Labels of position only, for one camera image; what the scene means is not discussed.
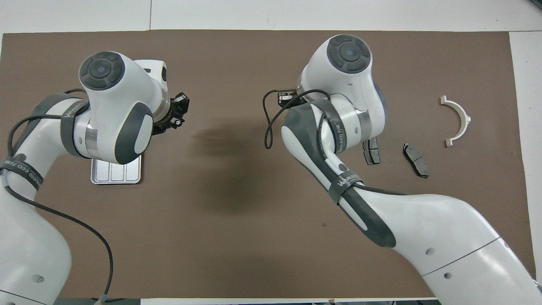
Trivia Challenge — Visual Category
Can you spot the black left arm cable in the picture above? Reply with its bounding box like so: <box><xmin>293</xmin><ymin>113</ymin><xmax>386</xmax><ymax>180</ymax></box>
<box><xmin>0</xmin><ymin>88</ymin><xmax>114</xmax><ymax>305</ymax></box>

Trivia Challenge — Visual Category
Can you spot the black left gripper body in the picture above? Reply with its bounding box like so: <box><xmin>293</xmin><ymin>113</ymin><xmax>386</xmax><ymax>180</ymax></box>
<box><xmin>153</xmin><ymin>98</ymin><xmax>176</xmax><ymax>136</ymax></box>

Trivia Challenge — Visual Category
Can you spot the brown table mat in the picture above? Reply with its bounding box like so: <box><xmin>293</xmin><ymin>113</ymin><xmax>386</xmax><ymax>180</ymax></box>
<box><xmin>0</xmin><ymin>30</ymin><xmax>538</xmax><ymax>299</ymax></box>

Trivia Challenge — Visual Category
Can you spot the white half-ring bracket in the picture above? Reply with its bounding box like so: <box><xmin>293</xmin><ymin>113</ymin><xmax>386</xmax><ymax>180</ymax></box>
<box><xmin>440</xmin><ymin>95</ymin><xmax>472</xmax><ymax>147</ymax></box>

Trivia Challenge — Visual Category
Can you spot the elongated dark brake pad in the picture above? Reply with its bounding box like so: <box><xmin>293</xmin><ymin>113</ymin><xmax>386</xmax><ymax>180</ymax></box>
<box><xmin>402</xmin><ymin>143</ymin><xmax>430</xmax><ymax>179</ymax></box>

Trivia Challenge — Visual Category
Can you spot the rectangular dark brake pad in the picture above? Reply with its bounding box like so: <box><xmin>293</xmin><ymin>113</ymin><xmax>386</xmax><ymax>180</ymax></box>
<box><xmin>363</xmin><ymin>136</ymin><xmax>381</xmax><ymax>166</ymax></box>

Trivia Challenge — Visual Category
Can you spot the silver metal tray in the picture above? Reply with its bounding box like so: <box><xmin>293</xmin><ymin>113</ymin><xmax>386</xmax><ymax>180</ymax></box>
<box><xmin>90</xmin><ymin>153</ymin><xmax>144</xmax><ymax>185</ymax></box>

